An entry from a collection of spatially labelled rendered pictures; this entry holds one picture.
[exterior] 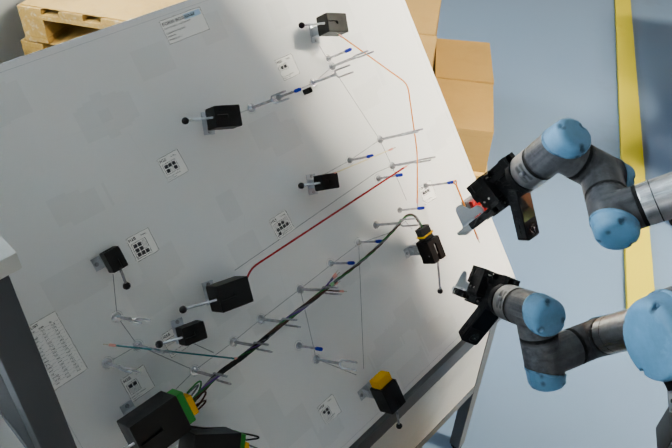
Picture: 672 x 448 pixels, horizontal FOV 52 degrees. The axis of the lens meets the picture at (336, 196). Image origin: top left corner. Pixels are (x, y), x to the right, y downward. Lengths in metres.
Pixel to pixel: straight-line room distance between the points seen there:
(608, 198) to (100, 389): 0.95
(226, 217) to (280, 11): 0.48
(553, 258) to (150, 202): 2.43
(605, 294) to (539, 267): 0.31
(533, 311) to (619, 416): 1.63
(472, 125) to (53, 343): 2.63
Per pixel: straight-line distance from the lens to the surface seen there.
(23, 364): 0.76
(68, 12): 3.19
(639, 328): 1.09
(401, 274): 1.68
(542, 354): 1.40
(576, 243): 3.56
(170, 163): 1.37
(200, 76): 1.43
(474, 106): 3.68
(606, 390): 3.00
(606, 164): 1.33
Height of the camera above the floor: 2.27
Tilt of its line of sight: 40 degrees down
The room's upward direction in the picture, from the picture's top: 2 degrees clockwise
